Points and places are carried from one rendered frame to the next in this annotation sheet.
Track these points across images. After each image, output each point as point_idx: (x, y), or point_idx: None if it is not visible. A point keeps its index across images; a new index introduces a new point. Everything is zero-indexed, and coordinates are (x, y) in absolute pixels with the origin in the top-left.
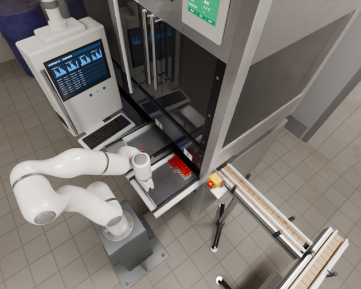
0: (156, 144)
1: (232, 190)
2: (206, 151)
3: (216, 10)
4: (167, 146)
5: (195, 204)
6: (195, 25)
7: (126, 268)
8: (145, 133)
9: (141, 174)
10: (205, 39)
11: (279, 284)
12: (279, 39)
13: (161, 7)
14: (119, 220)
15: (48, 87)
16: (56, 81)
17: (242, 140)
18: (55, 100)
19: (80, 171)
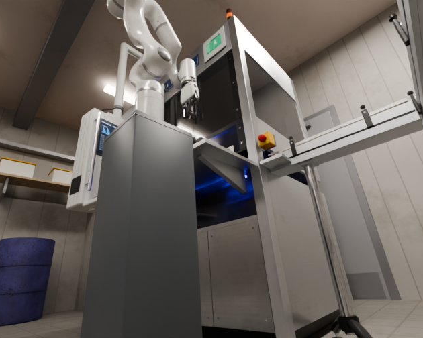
0: None
1: (292, 146)
2: (242, 112)
3: (219, 39)
4: None
5: (269, 250)
6: (211, 54)
7: (125, 321)
8: None
9: (189, 66)
10: (218, 54)
11: (419, 90)
12: (254, 54)
13: None
14: (168, 60)
15: (92, 133)
16: (100, 134)
17: (274, 135)
18: (89, 146)
19: (157, 5)
